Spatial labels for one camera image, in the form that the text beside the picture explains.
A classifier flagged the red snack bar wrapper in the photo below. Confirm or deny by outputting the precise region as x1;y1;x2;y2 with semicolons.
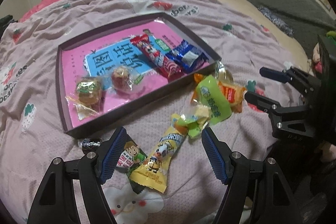
130;34;182;79

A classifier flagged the orange rice cracker packet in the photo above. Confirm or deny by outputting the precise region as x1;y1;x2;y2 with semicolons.
218;81;246;113

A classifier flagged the green snack packet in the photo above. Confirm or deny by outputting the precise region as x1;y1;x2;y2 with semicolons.
191;73;232;125

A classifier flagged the green cartoon boy packet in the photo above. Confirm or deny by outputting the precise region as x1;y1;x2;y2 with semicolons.
116;134;147;194

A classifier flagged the blue cookie packet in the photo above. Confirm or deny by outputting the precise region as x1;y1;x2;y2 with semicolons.
166;40;208;73

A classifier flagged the clear red candy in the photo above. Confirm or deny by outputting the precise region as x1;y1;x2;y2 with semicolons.
108;65;144;94

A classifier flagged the yellow cartoon snack packet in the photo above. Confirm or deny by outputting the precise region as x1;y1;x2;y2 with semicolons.
130;114;188;193

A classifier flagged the pink strawberry bedsheet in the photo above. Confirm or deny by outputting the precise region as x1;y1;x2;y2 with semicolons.
1;0;308;223

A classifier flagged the clear brown pastry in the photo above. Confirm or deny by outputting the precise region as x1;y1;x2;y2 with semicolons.
66;76;104;121

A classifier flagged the dark wrapped candy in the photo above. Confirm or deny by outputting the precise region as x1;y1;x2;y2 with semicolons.
77;138;102;155

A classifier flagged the clear wrapped yellow cake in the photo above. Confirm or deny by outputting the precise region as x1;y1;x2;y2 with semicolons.
179;104;212;139

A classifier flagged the pink Chinese workbook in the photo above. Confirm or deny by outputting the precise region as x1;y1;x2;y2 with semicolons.
61;19;211;128

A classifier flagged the dark shallow cardboard tray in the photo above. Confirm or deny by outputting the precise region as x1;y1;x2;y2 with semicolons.
55;12;222;139

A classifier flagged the blue patterned cloth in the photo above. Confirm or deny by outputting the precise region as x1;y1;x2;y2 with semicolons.
257;6;294;38

